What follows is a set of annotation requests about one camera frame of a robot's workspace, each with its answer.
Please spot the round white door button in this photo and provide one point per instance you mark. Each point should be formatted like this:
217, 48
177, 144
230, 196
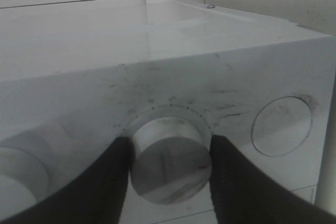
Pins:
281, 126

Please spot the white microwave oven body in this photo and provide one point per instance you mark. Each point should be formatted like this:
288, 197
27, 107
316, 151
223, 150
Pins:
102, 70

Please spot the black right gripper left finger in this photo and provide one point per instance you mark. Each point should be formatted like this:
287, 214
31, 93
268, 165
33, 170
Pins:
96, 196

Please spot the white timer knob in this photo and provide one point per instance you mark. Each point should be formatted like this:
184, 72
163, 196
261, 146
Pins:
171, 161

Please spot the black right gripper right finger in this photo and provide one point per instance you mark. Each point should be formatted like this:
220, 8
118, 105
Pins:
242, 193

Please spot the upper white power knob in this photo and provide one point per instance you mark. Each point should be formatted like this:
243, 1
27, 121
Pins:
32, 167

